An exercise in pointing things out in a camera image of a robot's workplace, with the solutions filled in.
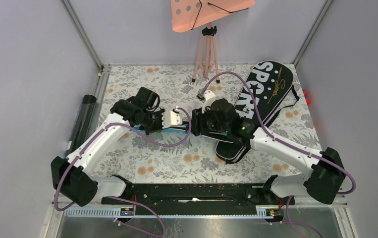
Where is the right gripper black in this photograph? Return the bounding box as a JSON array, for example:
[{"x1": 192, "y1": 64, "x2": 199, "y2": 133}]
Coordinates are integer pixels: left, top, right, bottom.
[{"x1": 186, "y1": 103, "x2": 230, "y2": 136}]

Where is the blue racket bag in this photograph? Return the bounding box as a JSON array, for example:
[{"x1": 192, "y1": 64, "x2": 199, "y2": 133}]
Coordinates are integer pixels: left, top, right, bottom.
[{"x1": 134, "y1": 121, "x2": 191, "y2": 135}]

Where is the black shuttlecock tube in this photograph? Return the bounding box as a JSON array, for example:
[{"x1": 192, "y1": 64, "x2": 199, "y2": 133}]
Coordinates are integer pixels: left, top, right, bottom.
[{"x1": 65, "y1": 94, "x2": 97, "y2": 155}]

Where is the black sport racket bag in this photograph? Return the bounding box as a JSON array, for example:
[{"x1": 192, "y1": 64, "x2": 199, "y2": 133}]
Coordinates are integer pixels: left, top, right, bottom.
[{"x1": 215, "y1": 60, "x2": 299, "y2": 165}]

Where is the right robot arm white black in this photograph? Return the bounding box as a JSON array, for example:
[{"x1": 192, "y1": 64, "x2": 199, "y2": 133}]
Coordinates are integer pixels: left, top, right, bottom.
[{"x1": 191, "y1": 99, "x2": 346, "y2": 205}]

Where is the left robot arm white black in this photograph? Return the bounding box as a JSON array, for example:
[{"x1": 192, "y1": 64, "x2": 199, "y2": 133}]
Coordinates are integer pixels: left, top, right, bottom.
[{"x1": 51, "y1": 87, "x2": 189, "y2": 211}]

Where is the floral table mat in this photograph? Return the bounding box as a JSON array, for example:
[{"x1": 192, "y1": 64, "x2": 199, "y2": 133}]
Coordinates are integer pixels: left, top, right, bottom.
[{"x1": 92, "y1": 65, "x2": 323, "y2": 183}]

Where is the pink music stand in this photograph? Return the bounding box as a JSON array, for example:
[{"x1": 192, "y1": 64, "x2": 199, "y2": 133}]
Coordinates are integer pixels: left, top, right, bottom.
[{"x1": 170, "y1": 0, "x2": 256, "y2": 82}]

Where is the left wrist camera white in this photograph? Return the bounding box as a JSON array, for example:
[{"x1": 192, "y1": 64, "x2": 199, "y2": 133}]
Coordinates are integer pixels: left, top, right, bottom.
[{"x1": 162, "y1": 111, "x2": 183, "y2": 129}]

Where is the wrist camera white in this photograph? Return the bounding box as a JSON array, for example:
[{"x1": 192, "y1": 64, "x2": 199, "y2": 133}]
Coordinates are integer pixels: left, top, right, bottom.
[
  {"x1": 162, "y1": 111, "x2": 183, "y2": 129},
  {"x1": 197, "y1": 90, "x2": 216, "y2": 113}
]

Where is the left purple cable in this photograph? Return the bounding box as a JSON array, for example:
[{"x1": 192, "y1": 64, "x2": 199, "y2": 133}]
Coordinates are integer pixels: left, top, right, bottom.
[{"x1": 53, "y1": 107, "x2": 193, "y2": 238}]

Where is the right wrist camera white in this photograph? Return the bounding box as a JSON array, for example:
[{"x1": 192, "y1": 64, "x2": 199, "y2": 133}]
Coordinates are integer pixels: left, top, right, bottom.
[{"x1": 197, "y1": 90, "x2": 216, "y2": 113}]

